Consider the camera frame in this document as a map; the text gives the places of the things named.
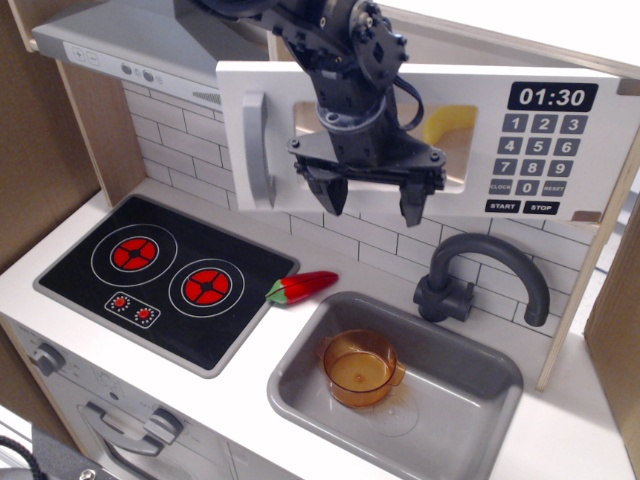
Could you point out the grey toy range hood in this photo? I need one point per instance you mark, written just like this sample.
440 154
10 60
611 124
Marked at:
172 47

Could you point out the grey oven knob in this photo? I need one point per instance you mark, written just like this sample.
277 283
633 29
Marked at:
47 359

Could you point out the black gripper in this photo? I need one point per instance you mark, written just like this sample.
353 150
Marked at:
367 149

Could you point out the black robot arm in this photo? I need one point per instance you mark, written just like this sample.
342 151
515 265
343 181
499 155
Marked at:
352 56

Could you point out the wooden toy kitchen frame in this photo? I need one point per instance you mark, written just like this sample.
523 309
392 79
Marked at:
563 428

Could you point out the dark grey toy faucet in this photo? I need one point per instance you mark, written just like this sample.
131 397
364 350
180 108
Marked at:
440 295

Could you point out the yellow toy banana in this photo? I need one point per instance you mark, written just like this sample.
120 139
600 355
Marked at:
447 119

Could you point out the red toy chili pepper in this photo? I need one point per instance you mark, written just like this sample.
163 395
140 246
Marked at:
295 288

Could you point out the white toy microwave door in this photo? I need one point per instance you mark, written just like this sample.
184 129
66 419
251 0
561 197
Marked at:
547 142

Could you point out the grey toy sink basin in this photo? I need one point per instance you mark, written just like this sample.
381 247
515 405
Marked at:
446 420

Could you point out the black toy stove top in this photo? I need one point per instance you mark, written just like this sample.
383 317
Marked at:
187 291

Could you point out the brown cardboard box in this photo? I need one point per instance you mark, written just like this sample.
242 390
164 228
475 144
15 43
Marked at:
612 337

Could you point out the orange transparent plastic pot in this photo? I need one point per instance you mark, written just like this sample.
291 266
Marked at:
361 367

